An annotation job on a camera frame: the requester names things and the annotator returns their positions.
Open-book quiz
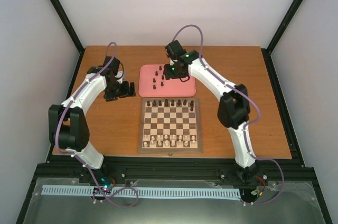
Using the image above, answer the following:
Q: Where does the light blue cable duct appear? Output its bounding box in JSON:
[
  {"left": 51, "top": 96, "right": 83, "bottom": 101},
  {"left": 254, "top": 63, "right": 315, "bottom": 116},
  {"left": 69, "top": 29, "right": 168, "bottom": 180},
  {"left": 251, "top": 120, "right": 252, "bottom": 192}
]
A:
[{"left": 41, "top": 185, "right": 241, "bottom": 200}]

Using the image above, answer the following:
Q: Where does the black aluminium frame rail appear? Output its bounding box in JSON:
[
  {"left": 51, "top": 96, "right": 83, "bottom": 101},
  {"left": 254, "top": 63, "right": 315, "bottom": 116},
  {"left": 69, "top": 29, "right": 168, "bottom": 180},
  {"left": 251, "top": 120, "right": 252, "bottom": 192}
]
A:
[{"left": 31, "top": 155, "right": 316, "bottom": 190}]

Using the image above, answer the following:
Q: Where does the pink plastic tray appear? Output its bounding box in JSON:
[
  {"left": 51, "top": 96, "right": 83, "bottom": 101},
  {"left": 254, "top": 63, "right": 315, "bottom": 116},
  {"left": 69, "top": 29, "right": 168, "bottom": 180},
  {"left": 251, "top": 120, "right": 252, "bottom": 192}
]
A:
[{"left": 138, "top": 64, "right": 196, "bottom": 98}]

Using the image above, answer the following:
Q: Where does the light king chess piece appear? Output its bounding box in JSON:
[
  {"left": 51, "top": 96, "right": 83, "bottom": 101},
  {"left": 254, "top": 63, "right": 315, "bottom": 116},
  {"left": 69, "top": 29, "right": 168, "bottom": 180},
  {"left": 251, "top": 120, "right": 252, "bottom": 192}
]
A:
[{"left": 171, "top": 135, "right": 176, "bottom": 147}]

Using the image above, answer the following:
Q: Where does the wooden chessboard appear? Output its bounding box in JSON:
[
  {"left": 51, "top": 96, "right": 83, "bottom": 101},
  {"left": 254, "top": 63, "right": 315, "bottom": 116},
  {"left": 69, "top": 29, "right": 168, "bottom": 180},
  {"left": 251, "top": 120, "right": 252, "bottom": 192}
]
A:
[{"left": 138, "top": 98, "right": 203, "bottom": 154}]

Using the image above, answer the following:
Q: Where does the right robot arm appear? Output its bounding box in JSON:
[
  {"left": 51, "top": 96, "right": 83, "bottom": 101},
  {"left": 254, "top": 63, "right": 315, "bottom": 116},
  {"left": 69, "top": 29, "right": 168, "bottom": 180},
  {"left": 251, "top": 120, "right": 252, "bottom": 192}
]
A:
[{"left": 164, "top": 40, "right": 257, "bottom": 184}]

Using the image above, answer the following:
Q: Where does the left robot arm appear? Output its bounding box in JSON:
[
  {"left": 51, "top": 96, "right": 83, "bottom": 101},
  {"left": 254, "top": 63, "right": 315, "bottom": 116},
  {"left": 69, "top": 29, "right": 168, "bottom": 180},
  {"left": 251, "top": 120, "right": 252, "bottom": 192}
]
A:
[{"left": 48, "top": 57, "right": 136, "bottom": 183}]

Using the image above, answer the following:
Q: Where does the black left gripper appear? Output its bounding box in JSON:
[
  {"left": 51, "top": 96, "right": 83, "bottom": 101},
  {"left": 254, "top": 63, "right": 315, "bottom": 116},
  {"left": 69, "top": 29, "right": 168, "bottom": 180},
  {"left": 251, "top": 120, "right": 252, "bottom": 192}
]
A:
[{"left": 105, "top": 80, "right": 136, "bottom": 101}]

